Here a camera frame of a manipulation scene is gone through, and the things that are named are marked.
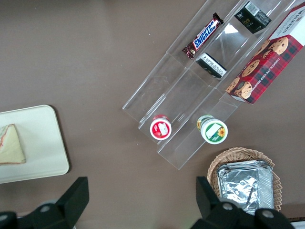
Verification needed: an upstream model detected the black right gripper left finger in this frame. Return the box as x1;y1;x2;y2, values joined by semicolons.
0;177;90;229

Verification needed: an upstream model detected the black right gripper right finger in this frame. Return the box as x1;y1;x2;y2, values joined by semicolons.
190;176;296;229

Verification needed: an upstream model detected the triangular sandwich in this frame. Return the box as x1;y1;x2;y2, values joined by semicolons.
0;123;26;166

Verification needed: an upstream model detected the light wicker basket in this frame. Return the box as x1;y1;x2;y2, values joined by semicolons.
206;147;282;213

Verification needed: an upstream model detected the beige rectangular tray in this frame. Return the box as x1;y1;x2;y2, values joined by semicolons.
0;104;70;184

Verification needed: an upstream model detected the stack of foil containers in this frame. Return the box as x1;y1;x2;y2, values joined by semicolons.
216;159;274;215

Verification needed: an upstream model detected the green-lid yogurt cup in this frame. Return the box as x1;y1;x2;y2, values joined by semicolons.
196;114;228;145

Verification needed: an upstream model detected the red-lid yogurt cup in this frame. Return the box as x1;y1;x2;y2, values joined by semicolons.
150;114;173;140

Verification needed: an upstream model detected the clear acrylic stepped stand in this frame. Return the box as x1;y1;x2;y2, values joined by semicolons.
122;0;305;170

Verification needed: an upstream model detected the small black box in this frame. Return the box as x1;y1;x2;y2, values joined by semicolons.
195;52;227;79
234;0;272;34

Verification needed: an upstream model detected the red tartan cookie box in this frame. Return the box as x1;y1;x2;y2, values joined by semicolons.
225;2;305;105

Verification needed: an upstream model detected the Snickers chocolate bar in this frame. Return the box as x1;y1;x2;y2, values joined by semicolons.
182;12;224;60

